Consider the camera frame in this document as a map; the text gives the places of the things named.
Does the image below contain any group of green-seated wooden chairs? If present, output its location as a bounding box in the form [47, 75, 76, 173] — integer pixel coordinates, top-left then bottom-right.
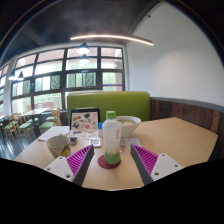
[0, 107, 63, 141]

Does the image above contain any flat round red coaster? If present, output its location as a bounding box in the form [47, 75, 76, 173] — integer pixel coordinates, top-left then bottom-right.
[97, 154, 122, 170]

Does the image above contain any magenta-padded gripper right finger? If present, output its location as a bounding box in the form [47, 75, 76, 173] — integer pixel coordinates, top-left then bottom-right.
[129, 143, 184, 186]

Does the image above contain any white paper sheet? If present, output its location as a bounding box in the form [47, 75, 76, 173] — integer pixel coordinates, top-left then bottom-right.
[37, 125, 71, 143]

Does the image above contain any light wooden dining table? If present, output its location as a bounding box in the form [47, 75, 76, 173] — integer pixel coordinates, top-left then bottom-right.
[19, 107, 51, 126]

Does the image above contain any long linear ceiling light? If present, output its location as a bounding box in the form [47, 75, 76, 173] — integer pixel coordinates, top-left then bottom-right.
[69, 33, 155, 47]

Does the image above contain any white bowl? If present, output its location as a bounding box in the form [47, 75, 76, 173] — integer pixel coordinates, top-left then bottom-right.
[114, 115, 142, 138]

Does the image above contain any clear plastic wrapper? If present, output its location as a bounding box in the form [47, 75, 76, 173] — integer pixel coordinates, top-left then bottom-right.
[123, 137, 143, 150]

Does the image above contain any beige cup with yellow flower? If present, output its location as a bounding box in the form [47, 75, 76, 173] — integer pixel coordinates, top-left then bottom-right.
[45, 134, 72, 159]

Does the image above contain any green upholstered bench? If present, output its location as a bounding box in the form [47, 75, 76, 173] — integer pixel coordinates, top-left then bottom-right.
[66, 91, 151, 125]

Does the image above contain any small white flat device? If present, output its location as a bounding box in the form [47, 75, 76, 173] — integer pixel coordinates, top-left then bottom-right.
[89, 137, 102, 148]

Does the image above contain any green-capped white drink bottle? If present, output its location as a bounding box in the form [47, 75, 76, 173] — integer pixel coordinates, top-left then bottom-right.
[101, 110, 122, 166]

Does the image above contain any black laptop with stickers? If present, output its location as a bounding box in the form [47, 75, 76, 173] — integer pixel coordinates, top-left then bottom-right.
[69, 107, 102, 132]

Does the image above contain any group of pendant lamps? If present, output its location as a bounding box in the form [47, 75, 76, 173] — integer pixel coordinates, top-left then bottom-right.
[8, 42, 91, 82]

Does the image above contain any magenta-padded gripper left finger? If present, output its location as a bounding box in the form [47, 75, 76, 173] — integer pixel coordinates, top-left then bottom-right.
[43, 144, 96, 187]

